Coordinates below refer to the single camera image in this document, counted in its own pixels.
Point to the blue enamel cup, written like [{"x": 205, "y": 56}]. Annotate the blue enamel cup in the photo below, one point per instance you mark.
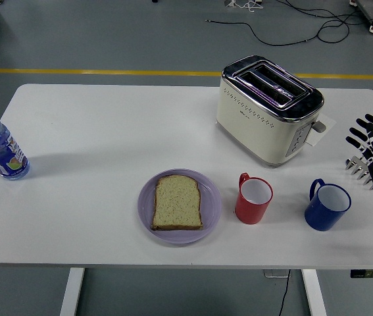
[{"x": 321, "y": 217}]

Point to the red enamel cup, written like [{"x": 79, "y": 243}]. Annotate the red enamel cup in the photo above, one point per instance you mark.
[{"x": 250, "y": 210}]

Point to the bread slice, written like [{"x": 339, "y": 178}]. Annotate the bread slice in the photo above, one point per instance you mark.
[{"x": 177, "y": 203}]

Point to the metal toast rack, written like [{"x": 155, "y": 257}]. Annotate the metal toast rack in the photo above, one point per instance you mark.
[{"x": 358, "y": 168}]

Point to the table height control panel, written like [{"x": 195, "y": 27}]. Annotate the table height control panel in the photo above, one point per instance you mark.
[{"x": 370, "y": 274}]

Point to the cream chrome toaster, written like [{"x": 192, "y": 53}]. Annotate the cream chrome toaster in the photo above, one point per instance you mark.
[{"x": 258, "y": 131}]

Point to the white table leg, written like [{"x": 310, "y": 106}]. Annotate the white table leg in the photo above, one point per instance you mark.
[
  {"x": 314, "y": 293},
  {"x": 71, "y": 293}
]

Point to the grey under-table socket box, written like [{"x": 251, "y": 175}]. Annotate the grey under-table socket box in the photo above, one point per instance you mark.
[{"x": 273, "y": 273}]

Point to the purple plate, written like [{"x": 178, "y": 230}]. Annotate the purple plate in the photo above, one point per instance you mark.
[{"x": 210, "y": 200}]

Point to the blue-capped water bottle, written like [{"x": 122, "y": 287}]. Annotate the blue-capped water bottle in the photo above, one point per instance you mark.
[{"x": 3, "y": 153}]

